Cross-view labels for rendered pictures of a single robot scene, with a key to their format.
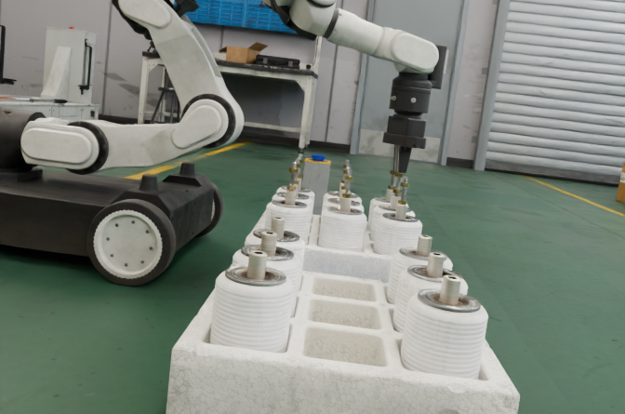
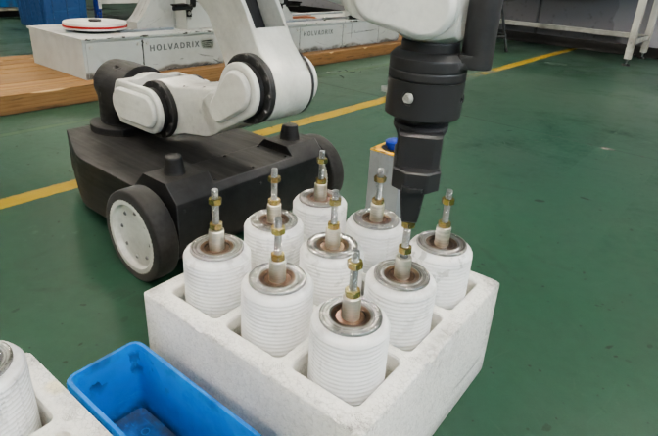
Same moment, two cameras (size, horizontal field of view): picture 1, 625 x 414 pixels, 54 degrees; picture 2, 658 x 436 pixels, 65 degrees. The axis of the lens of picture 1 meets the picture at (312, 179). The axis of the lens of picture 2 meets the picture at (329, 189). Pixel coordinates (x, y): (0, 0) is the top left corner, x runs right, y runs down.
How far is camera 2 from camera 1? 0.97 m
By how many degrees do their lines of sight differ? 38
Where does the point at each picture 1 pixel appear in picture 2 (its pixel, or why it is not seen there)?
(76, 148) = (145, 112)
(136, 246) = (140, 239)
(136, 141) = (196, 107)
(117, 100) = not seen: hidden behind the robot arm
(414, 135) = (411, 165)
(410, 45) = not seen: outside the picture
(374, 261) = (274, 385)
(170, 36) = not seen: outside the picture
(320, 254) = (212, 343)
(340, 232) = (249, 315)
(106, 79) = not seen: outside the picture
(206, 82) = (244, 37)
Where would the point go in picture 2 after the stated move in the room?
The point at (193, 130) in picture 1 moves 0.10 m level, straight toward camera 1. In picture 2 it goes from (225, 102) to (193, 113)
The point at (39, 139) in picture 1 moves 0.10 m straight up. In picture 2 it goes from (121, 99) to (117, 58)
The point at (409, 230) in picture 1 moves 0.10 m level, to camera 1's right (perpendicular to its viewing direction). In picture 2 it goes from (338, 352) to (418, 395)
